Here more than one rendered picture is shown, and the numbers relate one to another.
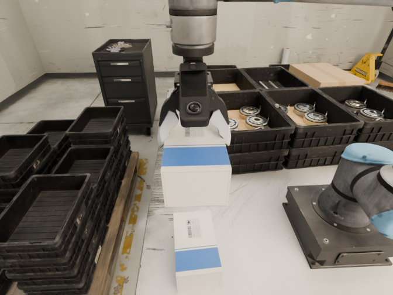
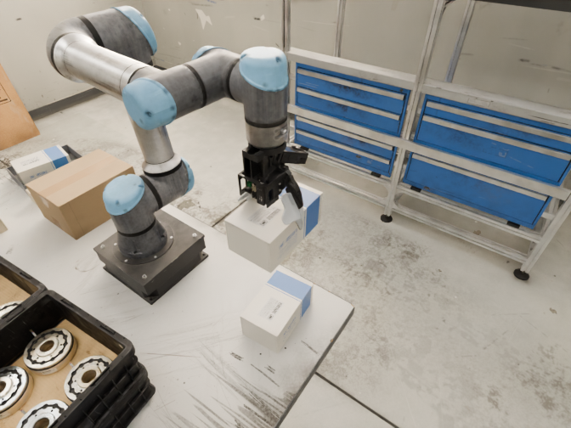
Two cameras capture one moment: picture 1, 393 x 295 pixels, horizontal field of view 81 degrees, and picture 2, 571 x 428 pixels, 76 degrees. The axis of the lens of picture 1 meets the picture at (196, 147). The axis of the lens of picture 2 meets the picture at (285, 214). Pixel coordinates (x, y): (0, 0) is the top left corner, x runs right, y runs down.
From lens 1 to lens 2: 0.98 m
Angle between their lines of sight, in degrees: 96
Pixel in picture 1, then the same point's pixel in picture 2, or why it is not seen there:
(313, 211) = (166, 254)
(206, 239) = (269, 293)
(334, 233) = (180, 234)
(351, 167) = (144, 200)
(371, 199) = (178, 184)
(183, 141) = not seen: hidden behind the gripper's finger
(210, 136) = not seen: hidden behind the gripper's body
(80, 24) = not seen: outside the picture
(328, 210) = (162, 240)
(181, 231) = (284, 312)
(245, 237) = (223, 301)
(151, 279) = (326, 323)
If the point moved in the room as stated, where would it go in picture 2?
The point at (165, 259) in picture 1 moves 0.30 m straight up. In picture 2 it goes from (305, 331) to (309, 262)
